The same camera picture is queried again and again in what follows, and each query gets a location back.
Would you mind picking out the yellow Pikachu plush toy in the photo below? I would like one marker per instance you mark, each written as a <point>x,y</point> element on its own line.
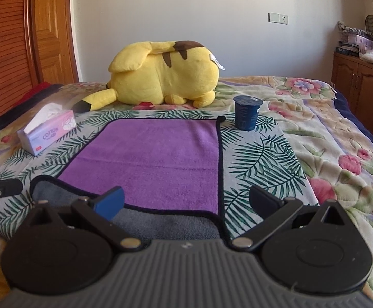
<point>171,72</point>

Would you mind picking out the clutter pile on cabinet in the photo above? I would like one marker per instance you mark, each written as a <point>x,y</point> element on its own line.
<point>356,42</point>

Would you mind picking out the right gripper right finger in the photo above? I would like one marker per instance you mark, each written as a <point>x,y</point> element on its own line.
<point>276,214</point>

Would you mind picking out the red blanket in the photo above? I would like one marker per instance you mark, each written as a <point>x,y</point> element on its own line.
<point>39,88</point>

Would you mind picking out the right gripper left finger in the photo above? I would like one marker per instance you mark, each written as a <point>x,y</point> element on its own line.
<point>95,215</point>

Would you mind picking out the wooden sideboard cabinet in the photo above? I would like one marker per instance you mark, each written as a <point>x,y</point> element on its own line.
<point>353,78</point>

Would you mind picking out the purple grey microfiber towel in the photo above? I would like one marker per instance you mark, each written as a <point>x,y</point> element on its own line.
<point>171,171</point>

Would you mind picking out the dark blue plastic cup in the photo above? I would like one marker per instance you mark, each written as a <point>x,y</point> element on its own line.
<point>247,110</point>

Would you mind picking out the pink tissue box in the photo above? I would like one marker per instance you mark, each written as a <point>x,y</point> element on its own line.
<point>50,123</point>

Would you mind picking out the palm leaf print cloth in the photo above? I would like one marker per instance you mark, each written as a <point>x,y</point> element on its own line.
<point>262,157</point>

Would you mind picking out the wooden room door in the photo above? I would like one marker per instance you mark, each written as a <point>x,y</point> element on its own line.
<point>53,41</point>

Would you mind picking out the white wall socket plate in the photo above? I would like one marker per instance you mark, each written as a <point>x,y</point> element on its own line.
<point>278,18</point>

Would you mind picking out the floral bed cover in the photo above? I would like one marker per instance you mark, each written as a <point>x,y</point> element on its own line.
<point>334,150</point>

